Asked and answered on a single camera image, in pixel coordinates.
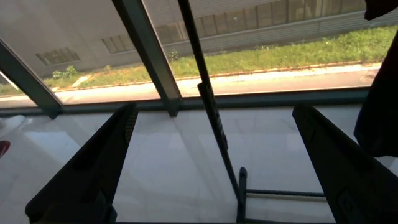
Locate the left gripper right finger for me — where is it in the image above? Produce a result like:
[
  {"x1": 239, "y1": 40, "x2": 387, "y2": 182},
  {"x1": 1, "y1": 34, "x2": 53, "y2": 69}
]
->
[{"x1": 292, "y1": 103, "x2": 398, "y2": 224}]

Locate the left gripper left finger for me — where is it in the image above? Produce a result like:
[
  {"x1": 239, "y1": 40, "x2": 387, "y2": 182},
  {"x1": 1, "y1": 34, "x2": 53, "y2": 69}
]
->
[{"x1": 25, "y1": 103, "x2": 139, "y2": 223}]

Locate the black garment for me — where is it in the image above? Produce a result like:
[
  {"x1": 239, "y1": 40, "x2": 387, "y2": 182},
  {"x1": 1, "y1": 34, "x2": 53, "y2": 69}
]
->
[{"x1": 353, "y1": 0, "x2": 398, "y2": 158}]

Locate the black clothes rack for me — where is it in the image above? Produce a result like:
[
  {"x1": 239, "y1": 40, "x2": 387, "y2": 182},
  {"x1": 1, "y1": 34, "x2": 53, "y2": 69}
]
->
[{"x1": 177, "y1": 0, "x2": 326, "y2": 223}]

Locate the window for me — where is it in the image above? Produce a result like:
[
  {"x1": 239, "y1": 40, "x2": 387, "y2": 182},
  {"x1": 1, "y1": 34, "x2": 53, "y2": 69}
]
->
[{"x1": 0, "y1": 0, "x2": 398, "y2": 121}]

